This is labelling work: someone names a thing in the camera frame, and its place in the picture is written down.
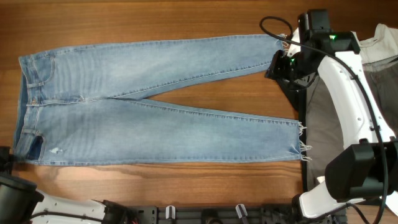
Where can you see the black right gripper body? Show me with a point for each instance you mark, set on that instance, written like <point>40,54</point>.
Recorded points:
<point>287,68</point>

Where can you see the light blue denim jeans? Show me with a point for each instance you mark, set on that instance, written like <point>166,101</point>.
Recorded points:
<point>92,105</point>

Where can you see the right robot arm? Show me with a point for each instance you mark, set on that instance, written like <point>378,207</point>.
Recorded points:
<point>367,167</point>

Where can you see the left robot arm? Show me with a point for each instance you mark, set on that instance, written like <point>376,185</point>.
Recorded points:
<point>22,202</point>

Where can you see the black garment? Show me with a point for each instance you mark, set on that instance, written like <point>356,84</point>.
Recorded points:
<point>298,100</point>

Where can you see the grey garment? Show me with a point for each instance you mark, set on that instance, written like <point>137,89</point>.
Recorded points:
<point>323,127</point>

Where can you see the white cloth garment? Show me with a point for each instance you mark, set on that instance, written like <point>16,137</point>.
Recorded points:
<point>382,46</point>

